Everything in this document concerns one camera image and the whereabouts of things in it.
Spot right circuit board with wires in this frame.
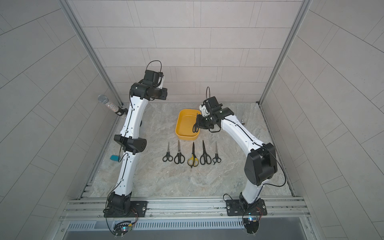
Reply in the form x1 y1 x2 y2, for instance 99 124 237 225
242 216 260 235

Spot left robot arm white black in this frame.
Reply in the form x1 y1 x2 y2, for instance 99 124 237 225
104 70 168 218

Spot circuit board with wires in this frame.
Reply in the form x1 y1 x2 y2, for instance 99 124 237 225
242 216 260 235
113 221 134 238

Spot black bladed black scissors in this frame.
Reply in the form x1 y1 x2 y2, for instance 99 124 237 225
200 141 212 165

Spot yellow plastic storage box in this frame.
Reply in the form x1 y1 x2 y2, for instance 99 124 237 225
175 109 201 141

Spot aluminium mounting rail frame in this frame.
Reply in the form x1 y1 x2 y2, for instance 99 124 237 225
58 195 311 223

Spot slim black handled scissors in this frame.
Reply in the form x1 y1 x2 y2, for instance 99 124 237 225
212 142 222 165

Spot teal sponge block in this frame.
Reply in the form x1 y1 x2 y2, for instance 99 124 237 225
110 155 120 162

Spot small black handled scissors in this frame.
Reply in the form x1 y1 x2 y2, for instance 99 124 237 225
162 143 174 162

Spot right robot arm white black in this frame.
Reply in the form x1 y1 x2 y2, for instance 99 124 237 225
194 97 280 215

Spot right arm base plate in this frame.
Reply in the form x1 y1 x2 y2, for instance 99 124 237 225
225 199 268 217

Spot left circuit board with wires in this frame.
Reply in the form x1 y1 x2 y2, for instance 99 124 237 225
113 221 134 238

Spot yellow handled scissors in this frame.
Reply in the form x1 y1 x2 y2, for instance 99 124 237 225
187 143 199 168

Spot glitter microphone on black stand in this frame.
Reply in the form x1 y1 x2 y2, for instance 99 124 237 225
98 95 128 118

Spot large black handled scissors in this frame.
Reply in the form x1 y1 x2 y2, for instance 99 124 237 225
174 141 185 164

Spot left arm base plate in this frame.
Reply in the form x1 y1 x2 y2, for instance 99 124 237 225
103 201 148 218

